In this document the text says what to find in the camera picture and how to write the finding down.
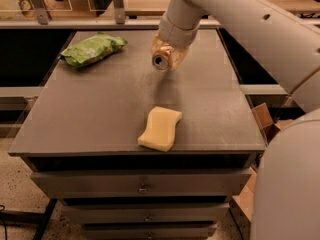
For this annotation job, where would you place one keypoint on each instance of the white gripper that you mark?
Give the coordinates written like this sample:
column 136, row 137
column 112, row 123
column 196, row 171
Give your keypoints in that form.
column 177, row 34

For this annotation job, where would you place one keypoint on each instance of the orange soda can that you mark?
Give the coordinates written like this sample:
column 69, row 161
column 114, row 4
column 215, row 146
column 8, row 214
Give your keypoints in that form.
column 162, row 58

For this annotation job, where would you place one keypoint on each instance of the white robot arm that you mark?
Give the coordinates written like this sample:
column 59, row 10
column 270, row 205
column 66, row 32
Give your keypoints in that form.
column 287, row 190

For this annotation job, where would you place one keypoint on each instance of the yellow sponge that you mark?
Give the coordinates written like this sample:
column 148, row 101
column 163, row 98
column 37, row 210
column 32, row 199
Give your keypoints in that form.
column 159, row 133

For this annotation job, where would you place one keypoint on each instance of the green chip bag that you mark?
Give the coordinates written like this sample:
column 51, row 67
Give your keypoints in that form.
column 92, row 50

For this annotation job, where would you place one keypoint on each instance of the grey drawer cabinet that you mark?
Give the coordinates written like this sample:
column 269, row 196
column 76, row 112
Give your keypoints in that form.
column 80, row 141

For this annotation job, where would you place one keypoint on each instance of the orange packet behind glass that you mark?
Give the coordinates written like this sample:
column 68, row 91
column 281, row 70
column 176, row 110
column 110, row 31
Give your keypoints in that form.
column 27, row 9

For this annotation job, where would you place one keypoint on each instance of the cardboard box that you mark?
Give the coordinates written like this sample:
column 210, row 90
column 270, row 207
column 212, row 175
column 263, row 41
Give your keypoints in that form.
column 269, row 128

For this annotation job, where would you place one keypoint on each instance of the middle metal bracket post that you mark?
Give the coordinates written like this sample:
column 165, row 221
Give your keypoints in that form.
column 119, row 11

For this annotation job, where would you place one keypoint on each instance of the metal bracket post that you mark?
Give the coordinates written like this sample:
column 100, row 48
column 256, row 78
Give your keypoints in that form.
column 41, row 12
column 119, row 11

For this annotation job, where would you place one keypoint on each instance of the left metal bracket post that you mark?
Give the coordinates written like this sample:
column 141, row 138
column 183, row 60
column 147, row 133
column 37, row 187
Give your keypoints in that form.
column 41, row 12

